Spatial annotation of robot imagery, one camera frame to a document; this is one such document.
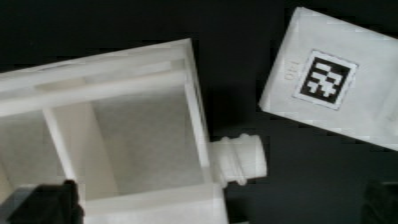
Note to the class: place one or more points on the gripper right finger with black tip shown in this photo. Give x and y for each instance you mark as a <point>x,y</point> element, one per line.
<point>381,203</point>

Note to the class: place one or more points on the gripper left finger with black tip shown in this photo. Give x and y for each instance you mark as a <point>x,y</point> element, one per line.
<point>43,204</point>

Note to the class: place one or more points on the white cabinet body box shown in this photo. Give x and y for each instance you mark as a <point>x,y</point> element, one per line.
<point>102,125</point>

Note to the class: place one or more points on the white cabinet door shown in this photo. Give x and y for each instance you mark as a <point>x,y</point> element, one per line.
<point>333,81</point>

